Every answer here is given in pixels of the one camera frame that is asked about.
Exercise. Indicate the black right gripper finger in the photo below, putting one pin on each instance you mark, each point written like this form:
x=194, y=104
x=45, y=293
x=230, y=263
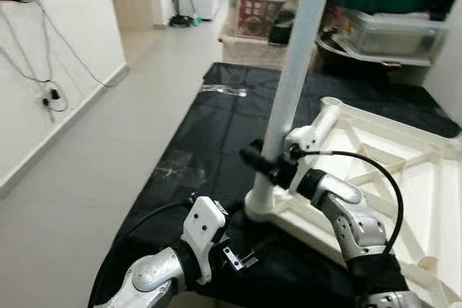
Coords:
x=253, y=156

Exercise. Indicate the white children table top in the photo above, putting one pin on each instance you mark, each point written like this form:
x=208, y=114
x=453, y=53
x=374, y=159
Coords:
x=433, y=185

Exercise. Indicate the black table cloth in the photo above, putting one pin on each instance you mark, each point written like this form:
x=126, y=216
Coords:
x=209, y=135

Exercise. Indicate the cloth covered low bench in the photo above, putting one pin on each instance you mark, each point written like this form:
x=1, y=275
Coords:
x=249, y=52

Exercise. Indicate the black bag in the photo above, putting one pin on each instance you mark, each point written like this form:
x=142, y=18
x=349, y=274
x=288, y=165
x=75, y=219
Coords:
x=280, y=34

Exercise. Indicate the orange lid storage box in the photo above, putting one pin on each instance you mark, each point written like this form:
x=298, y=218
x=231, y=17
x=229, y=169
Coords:
x=253, y=12

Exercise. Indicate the clear plastic storage box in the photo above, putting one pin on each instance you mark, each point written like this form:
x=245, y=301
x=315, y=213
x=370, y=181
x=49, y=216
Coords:
x=397, y=34

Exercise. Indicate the black charger plug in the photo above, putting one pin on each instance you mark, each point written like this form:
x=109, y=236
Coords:
x=52, y=94

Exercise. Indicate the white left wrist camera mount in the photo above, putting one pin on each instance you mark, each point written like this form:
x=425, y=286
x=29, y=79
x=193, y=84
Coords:
x=203, y=225

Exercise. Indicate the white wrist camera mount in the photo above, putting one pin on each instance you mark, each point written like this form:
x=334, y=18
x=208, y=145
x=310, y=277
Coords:
x=303, y=138
x=203, y=225

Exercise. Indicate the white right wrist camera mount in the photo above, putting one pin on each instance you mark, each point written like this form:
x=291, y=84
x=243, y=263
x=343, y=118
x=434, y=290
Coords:
x=303, y=138

